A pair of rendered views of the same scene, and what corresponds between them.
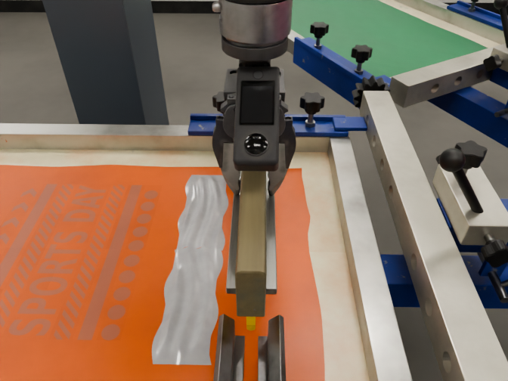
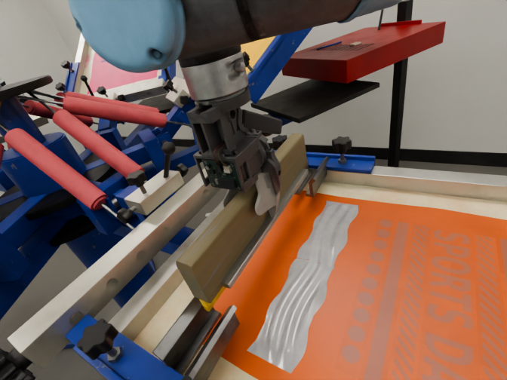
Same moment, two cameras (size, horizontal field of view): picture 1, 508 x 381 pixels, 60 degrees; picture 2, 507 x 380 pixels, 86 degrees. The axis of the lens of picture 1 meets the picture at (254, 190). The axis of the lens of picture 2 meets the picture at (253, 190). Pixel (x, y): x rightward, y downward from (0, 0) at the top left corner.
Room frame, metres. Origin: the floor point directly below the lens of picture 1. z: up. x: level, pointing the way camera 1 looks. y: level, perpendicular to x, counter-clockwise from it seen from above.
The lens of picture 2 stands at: (0.74, 0.22, 1.36)
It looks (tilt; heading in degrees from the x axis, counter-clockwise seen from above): 33 degrees down; 218
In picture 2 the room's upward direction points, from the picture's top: 15 degrees counter-clockwise
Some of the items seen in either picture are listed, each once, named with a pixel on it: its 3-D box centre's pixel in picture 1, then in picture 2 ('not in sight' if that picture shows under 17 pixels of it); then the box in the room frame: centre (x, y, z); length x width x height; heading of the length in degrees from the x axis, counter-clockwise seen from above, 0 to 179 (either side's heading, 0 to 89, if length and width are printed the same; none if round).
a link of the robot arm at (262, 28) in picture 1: (252, 16); (218, 78); (0.46, 0.00, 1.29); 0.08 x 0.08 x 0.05
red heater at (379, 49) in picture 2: not in sight; (357, 50); (-0.79, -0.10, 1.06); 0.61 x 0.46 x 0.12; 149
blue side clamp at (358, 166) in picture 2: not in sight; (311, 168); (0.16, -0.02, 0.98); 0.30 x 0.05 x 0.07; 89
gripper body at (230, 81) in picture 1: (254, 84); (230, 140); (0.47, 0.00, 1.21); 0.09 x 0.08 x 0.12; 179
